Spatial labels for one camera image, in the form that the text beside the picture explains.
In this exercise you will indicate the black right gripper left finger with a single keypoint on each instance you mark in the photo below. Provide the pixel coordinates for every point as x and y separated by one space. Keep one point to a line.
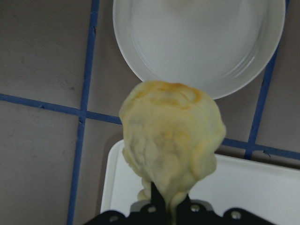
156 197

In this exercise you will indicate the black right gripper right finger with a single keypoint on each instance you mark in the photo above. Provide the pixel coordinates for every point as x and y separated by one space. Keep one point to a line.
187 200

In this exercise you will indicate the round yellow bread bun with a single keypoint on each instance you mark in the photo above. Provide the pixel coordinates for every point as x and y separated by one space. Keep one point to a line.
171 132

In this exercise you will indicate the white round plate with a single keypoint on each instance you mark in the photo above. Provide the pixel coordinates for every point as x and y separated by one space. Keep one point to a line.
218 46

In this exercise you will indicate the white rectangular tray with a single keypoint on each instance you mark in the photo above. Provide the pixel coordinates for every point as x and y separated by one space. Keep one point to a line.
269 191

